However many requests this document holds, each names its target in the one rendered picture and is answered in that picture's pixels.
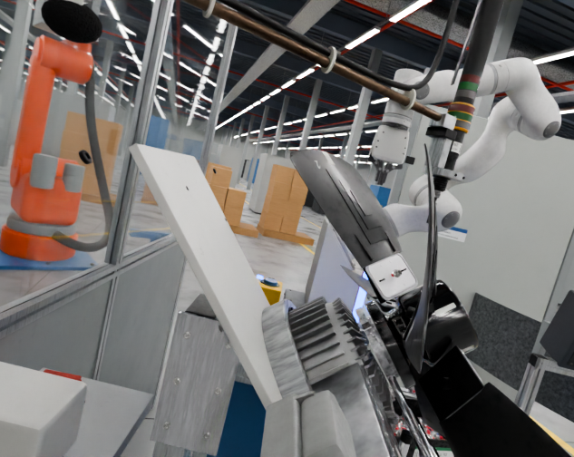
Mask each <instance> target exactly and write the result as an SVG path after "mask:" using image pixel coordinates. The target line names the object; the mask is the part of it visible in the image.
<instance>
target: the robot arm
mask: <svg viewBox="0 0 574 457"><path fill-rule="evenodd" d="M454 72H455V71H452V70H445V71H440V72H436V73H434V75H433V77H432V79H431V80H430V81H429V82H428V83H427V84H426V85H425V86H424V87H423V88H421V89H419V90H416V98H415V100H416V101H417V102H419V103H421V104H423V105H426V104H431V103H437V102H453V100H454V96H455V94H456V90H457V87H458V83H459V81H460V78H461V75H462V69H460V70H459V72H458V74H457V77H456V80H455V83H454V85H451V82H452V78H453V75H454ZM425 76H426V74H425V75H423V74H422V73H420V72H418V71H415V70H412V69H399V70H397V71H396V72H395V75H394V81H396V82H399V83H405V84H417V83H419V82H420V81H421V80H422V79H423V78H424V77H425ZM498 92H506V94H507V95H508V97H506V98H504V99H502V100H501V101H499V102H498V103H497V104H496V105H495V107H494V108H493V109H492V111H491V114H490V118H489V120H488V124H487V127H486V129H485V131H484V133H483V135H482V136H481V137H480V139H479V140H477V141H476V142H475V143H474V144H473V145H472V146H471V148H470V149H468V150H467V151H466V152H465V153H464V154H463V155H462V156H460V157H459V158H458V160H457V161H456V163H455V167H454V171H457V172H460V173H462V174H463V175H464V177H465V179H464V180H462V182H459V181H451V180H447V181H448V182H447V183H448V184H447V187H445V188H446V191H444V192H441V196H440V198H439V199H438V198H437V200H436V203H437V205H436V210H437V226H438V232H441V231H445V230H447V229H450V228H452V227H453V226H455V225H456V224H457V223H458V222H459V221H460V219H461V217H462V206H461V204H460V202H459V201H458V200H457V199H456V198H455V197H454V196H453V195H452V194H451V193H450V192H449V191H448V189H449V188H451V187H453V186H455V185H458V184H463V183H468V182H472V181H475V180H477V179H478V178H480V177H481V176H483V175H484V174H485V173H487V172H488V171H489V170H490V169H492V168H493V167H494V166H495V165H496V164H497V163H498V162H499V161H500V160H501V159H502V158H503V156H504V154H505V151H506V140H507V138H508V136H509V134H510V133H511V132H512V131H518V132H520V133H521V134H523V135H525V136H527V137H529V138H531V139H533V140H536V141H544V140H547V139H549V138H551V137H553V136H554V135H555V134H556V133H557V132H558V131H559V128H560V125H561V114H560V110H559V106H558V105H557V103H556V102H555V100H554V99H553V97H552V96H551V95H550V93H549V92H548V90H547V89H546V87H545V86H544V84H543V82H542V80H541V78H540V74H539V71H538V68H537V66H536V64H535V63H534V62H533V61H532V60H530V59H528V58H524V57H517V58H511V59H507V60H502V61H498V62H493V63H486V64H485V67H484V70H483V73H482V79H481V82H480V86H479V89H478V92H477V95H476V97H481V96H485V95H490V94H494V93H498ZM413 115H414V111H413V110H411V109H410V110H408V111H405V110H403V109H402V108H401V104H399V103H397V102H394V101H392V100H390V99H388V101H387V104H386V107H385V111H384V117H383V119H382V124H383V125H380V126H379V127H378V129H377V132H376V134H375V137H374V140H373V143H372V146H371V149H370V151H369V157H368V158H367V161H369V162H371V163H373V164H374V166H375V168H376V170H377V172H376V175H375V184H377V185H380V186H383V183H385V180H386V177H387V173H388V172H390V171H391V170H401V169H402V168H403V163H404V159H405V155H406V151H407V146H408V141H409V131H408V130H407V129H408V128H411V126H412V123H411V121H412V120H413ZM383 162H386V163H387V164H386V166H385V168H384V170H382V168H383ZM393 164H394V165H393ZM409 198H410V201H411V202H412V203H413V206H406V205H402V204H390V205H388V206H386V207H384V208H383V210H384V213H385V215H386V216H387V217H388V219H389V221H390V223H391V225H392V227H393V229H394V232H395V235H396V236H397V237H398V238H399V237H401V236H402V235H404V234H406V233H410V232H428V223H426V221H427V219H428V215H429V202H428V179H427V175H425V174H424V175H423V176H422V177H420V178H418V179H417V180H416V181H415V182H414V183H413V184H412V185H411V187H410V189H409ZM330 225H331V227H332V229H334V227H333V226H332V224H331V223H330ZM334 232H335V234H336V237H337V239H338V241H339V243H340V245H341V247H342V249H343V251H344V252H345V255H346V257H347V259H348V261H349V263H350V265H351V267H352V269H353V270H355V266H356V264H355V263H353V262H352V260H353V259H355V257H354V256H353V255H352V253H351V252H350V250H349V249H348V247H347V246H346V244H345V243H344V241H343V240H342V239H341V238H340V236H339V235H338V233H337V232H336V230H335V229H334Z"/></svg>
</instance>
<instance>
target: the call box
mask: <svg viewBox="0 0 574 457"><path fill-rule="evenodd" d="M255 277H256V278H257V276H255ZM257 281H258V283H259V284H260V286H261V288H262V290H263V292H264V294H265V296H266V298H267V300H268V303H269V304H270V305H271V306H272V305H274V304H276V303H277V302H279V299H280V296H281V292H282V285H283V284H282V282H279V281H278V282H277V286H271V285H268V284H266V283H264V282H263V281H264V277H263V279H260V278H257Z"/></svg>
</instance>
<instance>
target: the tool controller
mask: <svg viewBox="0 0 574 457"><path fill-rule="evenodd" d="M540 344H541V345H542V346H543V347H544V349H545V350H546V351H547V352H548V354H549V355H550V356H551V358H552V359H553V360H555V361H556V362H557V365H558V366H559V367H563V368H567V369H570V370H574V290H570V291H569V292H568V294H567V295H566V297H565V299H564V300H563V302H562V304H561V305H560V307H559V310H558V311H557V313H556V315H555V316H554V317H553V319H552V321H551V322H550V325H549V326H548V328H547V330H546V331H545V333H544V335H543V337H542V338H541V340H540Z"/></svg>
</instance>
